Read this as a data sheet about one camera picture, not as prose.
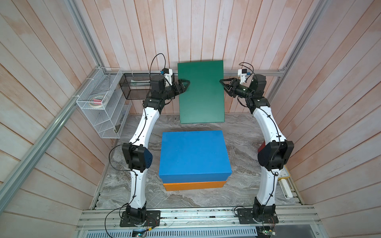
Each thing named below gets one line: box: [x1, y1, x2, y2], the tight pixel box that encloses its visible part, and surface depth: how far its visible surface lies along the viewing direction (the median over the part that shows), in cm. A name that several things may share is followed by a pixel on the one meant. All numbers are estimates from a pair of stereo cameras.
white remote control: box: [278, 178, 294, 200], surface depth 82 cm
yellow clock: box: [277, 165, 291, 181], surface depth 87 cm
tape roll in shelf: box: [89, 95, 109, 109], surface depth 75 cm
